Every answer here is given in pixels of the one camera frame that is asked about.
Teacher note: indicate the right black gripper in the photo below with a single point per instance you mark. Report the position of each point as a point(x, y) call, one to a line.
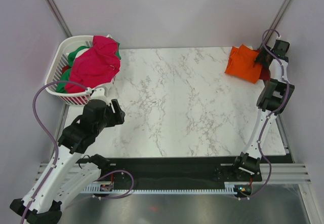
point(264, 51)

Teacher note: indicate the magenta t-shirt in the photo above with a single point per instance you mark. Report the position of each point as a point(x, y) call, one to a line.
point(93, 67)

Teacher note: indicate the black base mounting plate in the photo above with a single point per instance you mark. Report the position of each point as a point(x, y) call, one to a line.
point(173, 170)

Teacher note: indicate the orange t-shirt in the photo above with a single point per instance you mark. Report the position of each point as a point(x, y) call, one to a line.
point(241, 64)

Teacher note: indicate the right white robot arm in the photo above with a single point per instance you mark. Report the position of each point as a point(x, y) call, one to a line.
point(271, 103)

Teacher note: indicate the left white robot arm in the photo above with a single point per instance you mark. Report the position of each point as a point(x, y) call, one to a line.
point(49, 197)

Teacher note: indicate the white plastic laundry basket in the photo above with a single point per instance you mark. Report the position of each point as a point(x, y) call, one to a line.
point(94, 60)

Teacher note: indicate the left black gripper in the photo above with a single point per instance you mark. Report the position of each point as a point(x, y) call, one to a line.
point(117, 117)

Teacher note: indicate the red garment in basket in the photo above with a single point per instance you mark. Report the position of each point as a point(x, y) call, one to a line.
point(65, 68)

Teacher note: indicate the white slotted cable duct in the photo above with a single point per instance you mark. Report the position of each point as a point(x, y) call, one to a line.
point(164, 188)

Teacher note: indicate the aluminium frame rail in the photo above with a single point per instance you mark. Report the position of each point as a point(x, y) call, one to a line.
point(294, 173)

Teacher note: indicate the folded dark red t-shirt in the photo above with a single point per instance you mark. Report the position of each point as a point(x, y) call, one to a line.
point(264, 74)

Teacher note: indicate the green t-shirt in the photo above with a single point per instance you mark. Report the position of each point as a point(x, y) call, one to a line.
point(68, 69)

